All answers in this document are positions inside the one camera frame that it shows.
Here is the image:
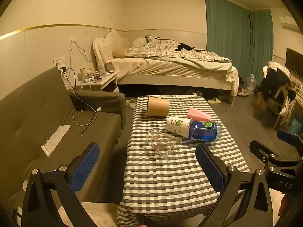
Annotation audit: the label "white folded paper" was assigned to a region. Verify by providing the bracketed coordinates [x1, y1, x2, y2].
[41, 124, 72, 157]

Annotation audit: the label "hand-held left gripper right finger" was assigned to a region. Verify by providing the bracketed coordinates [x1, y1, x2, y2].
[195, 143, 274, 227]

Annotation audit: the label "blue basket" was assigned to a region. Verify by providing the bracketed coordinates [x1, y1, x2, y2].
[290, 115, 303, 133]

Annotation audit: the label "wall socket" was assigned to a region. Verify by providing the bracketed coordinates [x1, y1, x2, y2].
[54, 56, 67, 67]

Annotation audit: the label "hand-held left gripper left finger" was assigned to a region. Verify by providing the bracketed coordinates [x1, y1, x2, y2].
[22, 142, 100, 227]

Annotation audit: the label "black television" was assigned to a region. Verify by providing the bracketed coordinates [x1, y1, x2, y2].
[285, 47, 303, 74]

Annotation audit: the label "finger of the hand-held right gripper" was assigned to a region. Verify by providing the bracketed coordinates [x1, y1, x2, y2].
[276, 129, 303, 147]
[249, 139, 273, 164]

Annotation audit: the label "clear glass cup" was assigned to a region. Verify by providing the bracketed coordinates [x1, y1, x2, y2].
[146, 128, 183, 163]

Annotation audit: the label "green curtain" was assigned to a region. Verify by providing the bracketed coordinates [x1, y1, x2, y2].
[205, 0, 275, 91]

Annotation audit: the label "white printed paper cup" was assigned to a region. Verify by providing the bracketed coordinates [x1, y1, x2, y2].
[166, 116, 193, 138]

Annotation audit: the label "white air conditioner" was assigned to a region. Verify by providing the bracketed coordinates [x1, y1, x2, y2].
[279, 15, 300, 32]

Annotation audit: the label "white bed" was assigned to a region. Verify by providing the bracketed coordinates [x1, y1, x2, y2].
[93, 28, 239, 105]

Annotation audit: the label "white wall cable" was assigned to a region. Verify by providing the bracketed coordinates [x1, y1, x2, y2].
[69, 37, 93, 63]

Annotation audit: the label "floral duvet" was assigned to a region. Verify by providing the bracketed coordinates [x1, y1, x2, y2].
[124, 35, 234, 63]

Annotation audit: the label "black cable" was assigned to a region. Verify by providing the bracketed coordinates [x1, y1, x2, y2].
[60, 67, 95, 136]

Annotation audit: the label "white nightstand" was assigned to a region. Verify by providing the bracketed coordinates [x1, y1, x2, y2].
[75, 70, 120, 93]

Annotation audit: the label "clear water jug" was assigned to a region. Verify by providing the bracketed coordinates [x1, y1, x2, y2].
[246, 74, 257, 96]

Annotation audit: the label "blue plastic cup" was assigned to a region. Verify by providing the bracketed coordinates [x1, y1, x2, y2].
[188, 120, 222, 142]

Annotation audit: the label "black power adapter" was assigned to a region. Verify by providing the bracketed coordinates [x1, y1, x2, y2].
[75, 96, 87, 111]

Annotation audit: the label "person's white clothing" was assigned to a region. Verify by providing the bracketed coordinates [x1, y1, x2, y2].
[58, 202, 119, 227]

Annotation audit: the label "grey sofa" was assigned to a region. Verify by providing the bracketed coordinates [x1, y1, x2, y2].
[0, 67, 126, 218]

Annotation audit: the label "cream pillow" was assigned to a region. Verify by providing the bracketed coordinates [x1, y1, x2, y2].
[105, 29, 130, 58]

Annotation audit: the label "checkered tablecloth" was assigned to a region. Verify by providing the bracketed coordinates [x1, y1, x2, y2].
[117, 95, 251, 225]

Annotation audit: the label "pink sponge wedge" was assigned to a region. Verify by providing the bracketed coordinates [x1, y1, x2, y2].
[187, 107, 211, 122]

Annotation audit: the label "wooden chair with clothes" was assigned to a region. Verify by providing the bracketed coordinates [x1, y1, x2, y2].
[255, 61, 297, 129]

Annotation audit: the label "black garment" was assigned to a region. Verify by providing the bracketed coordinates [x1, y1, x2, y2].
[175, 43, 197, 52]

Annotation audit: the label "brown paper cup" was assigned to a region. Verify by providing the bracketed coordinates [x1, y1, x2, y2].
[145, 96, 170, 117]

